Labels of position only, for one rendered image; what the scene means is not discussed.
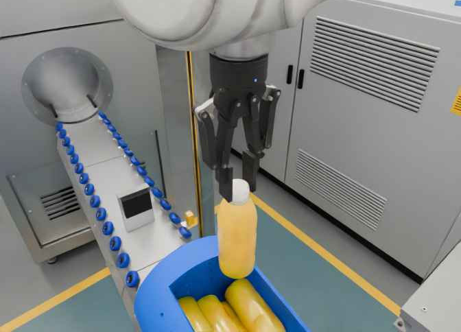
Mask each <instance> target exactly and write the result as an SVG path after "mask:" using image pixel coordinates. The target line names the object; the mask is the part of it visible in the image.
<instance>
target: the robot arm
mask: <svg viewBox="0 0 461 332"><path fill-rule="evenodd" d="M324 1H326V0H114V2H115V6H116V8H117V10H118V12H119V13H120V15H121V16H122V18H123V19H124V20H125V22H126V23H127V24H128V25H129V26H130V27H131V28H132V29H133V30H134V31H135V32H137V33H138V34H139V35H141V36H142V37H144V38H145V39H147V40H149V41H151V42H152V43H154V44H156V45H159V46H161V47H166V48H169V49H173V50H178V51H202V50H207V51H208V52H209V64H210V78H211V84H212V88H211V92H210V94H209V100H208V101H206V102H205V103H203V105H201V106H199V105H198V104H196V105H194V106H193V107H192V111H193V113H194V115H195V116H196V119H197V120H198V129H199V135H200V145H201V151H202V160H203V162H204V163H205V164H206V165H207V166H208V167H209V168H210V169H211V170H215V179H216V180H217V182H218V183H219V193H220V195H221V196H222V197H223V198H224V199H225V200H226V201H227V202H228V203H229V202H232V201H233V166H232V165H231V164H230V163H229V157H230V152H231V145H232V141H233V133H234V129H235V128H236V127H237V123H238V119H239V118H241V117H242V121H243V125H244V132H245V137H246V145H247V148H248V149H249V150H247V149H244V150H242V180H245V181H246V182H247V183H248V184H249V187H250V191H251V192H255V191H256V183H257V170H258V169H259V161H260V158H263V157H264V156H265V153H264V152H262V150H264V149H269V148H270V147H271V144H272V135H273V129H274V118H275V112H276V104H277V102H278V100H279V97H280V95H281V90H280V89H278V88H277V87H275V86H272V85H271V84H266V83H265V81H266V79H267V76H268V55H269V52H271V51H272V50H273V49H274V46H275V36H276V31H279V30H282V29H288V28H294V27H296V26H297V25H298V24H299V23H300V21H301V20H302V19H303V17H304V16H305V15H306V14H307V13H308V12H309V11H310V10H312V9H313V8H314V7H316V6H317V5H318V4H320V3H322V2H324ZM259 102H260V105H259V109H258V104H259ZM214 108H216V109H217V110H218V113H217V120H218V127H217V136H216V140H215V131H214V125H213V121H212V119H214V116H213V109H214ZM264 136H265V138H264Z"/></svg>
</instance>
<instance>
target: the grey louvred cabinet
mask: <svg viewBox="0 0 461 332"><path fill-rule="evenodd" d="M455 2H456V0H326V1H324V2H322V3H320V4H318V5H317V6H316V7H314V8H313V9H312V10H310V11H309V12H308V13H307V14H306V15H305V16H304V17H303V19H302V20H301V21H300V23H299V24H298V25H297V26H296V27H294V28H288V29H282V30H279V31H276V36H275V46H274V49H273V50H272V51H271V52H269V55H268V76H267V79H266V81H265V83H266V84H271V85H272V86H275V87H277V88H278V89H280V90H281V95H280V97H279V100H278V102H277V104H276V112H275V118H274V129H273V135H272V144H271V147H270V148H269V149H264V150H262V152H264V153H265V156H264V157H263V158H260V161H259V169H258V170H257V171H258V172H259V173H261V174H263V175H264V176H265V177H266V178H268V179H270V180H271V181H272V182H274V183H275V184H277V185H278V186H279V187H281V188H282V189H284V190H285V191H286V192H288V193H289V194H291V195H292V196H294V197H295V198H296V199H298V200H300V201H301V202H302V203H303V204H305V205H307V206H308V207H309V208H311V209H312V210H314V211H315V212H316V213H318V214H319V215H321V216H323V218H325V219H326V220H328V221H330V222H331V223H332V224H334V225H335V226H337V227H338V228H339V229H341V230H343V231H344V232H345V233H346V234H348V235H350V236H351V237H352V238H353V239H355V240H356V241H358V242H359V243H361V244H362V245H363V246H365V247H367V248H368V249H369V250H371V251H372V252H374V253H375V254H376V255H378V256H379V257H381V258H382V259H383V260H385V261H387V262H388V263H389V264H390V265H392V266H394V267H395V268H396V269H398V270H399V271H401V272H402V273H404V274H405V275H406V276H408V277H410V278H411V279H412V280H413V281H415V282H417V283H418V284H419V285H420V284H421V283H422V282H423V281H424V280H425V279H426V278H427V277H428V276H429V275H430V274H431V272H432V271H433V270H434V269H435V268H436V266H437V265H438V264H439V263H440V262H441V261H442V260H443V259H444V258H445V257H446V256H447V255H448V253H449V252H450V251H451V250H452V249H453V247H454V246H455V245H456V244H457V243H458V242H459V241H460V240H461V9H459V8H454V4H455Z"/></svg>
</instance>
